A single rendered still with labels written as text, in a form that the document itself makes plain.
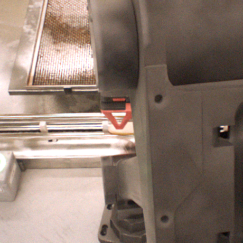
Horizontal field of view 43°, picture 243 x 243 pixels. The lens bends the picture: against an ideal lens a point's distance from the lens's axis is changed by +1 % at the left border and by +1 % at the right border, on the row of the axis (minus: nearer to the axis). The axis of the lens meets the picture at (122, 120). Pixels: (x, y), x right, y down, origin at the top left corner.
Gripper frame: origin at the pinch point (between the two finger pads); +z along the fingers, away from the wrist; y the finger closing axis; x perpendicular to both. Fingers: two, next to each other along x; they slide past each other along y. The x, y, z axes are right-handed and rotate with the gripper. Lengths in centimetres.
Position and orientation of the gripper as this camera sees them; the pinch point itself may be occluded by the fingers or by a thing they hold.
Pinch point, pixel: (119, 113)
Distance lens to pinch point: 65.9
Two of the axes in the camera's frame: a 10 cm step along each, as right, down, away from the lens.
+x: -10.0, 0.2, -0.1
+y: -0.2, -7.0, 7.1
